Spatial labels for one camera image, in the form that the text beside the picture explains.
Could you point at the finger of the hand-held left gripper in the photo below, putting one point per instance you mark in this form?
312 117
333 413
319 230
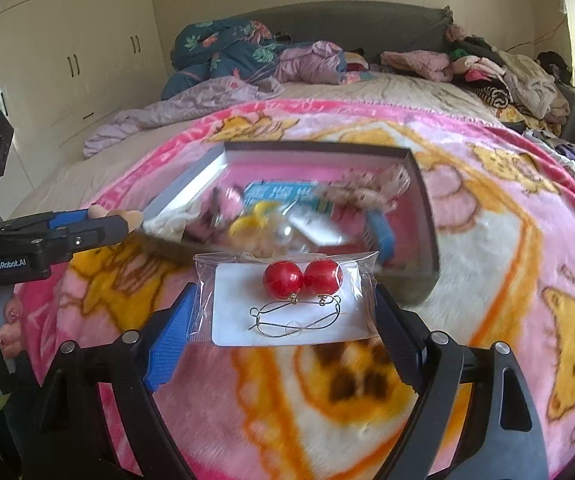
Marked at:
64 221
92 237

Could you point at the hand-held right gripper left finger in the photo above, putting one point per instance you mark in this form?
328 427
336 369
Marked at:
172 340

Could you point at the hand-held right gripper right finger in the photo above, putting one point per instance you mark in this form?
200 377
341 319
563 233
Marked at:
400 345

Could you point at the red ball earrings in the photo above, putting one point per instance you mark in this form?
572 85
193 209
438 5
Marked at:
287 310

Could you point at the grey box with pink lining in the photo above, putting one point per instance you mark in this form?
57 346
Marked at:
412 210

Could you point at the clear bag of yellow hoops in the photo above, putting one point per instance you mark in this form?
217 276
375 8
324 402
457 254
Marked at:
255 222

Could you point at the floral fabric scrunchie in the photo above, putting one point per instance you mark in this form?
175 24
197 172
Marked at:
362 187

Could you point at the blue ribbed hair clip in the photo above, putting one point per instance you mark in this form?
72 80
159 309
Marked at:
380 235

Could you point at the pink printed blanket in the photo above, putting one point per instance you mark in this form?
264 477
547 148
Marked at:
492 260

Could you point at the lilac grey patterned blanket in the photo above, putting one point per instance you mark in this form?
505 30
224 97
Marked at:
167 115

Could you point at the blue printed card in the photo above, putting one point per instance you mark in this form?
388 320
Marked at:
277 192

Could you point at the cream wardrobe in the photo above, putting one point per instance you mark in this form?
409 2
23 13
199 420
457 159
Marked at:
67 35

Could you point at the dark blue floral quilt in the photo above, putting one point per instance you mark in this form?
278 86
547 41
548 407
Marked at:
217 55

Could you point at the purple grey clothes heap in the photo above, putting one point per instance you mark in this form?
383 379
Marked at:
562 157

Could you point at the beige bedsheet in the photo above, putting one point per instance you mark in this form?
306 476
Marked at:
407 90

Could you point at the pink fuzzy sweater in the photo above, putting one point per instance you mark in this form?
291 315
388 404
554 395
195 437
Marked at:
415 65

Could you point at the pink quilted garment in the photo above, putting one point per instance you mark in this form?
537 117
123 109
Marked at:
312 62

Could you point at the pile of mixed clothes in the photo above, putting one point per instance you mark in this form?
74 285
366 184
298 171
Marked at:
517 80

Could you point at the dark upholstered headboard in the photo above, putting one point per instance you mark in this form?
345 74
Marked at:
347 25

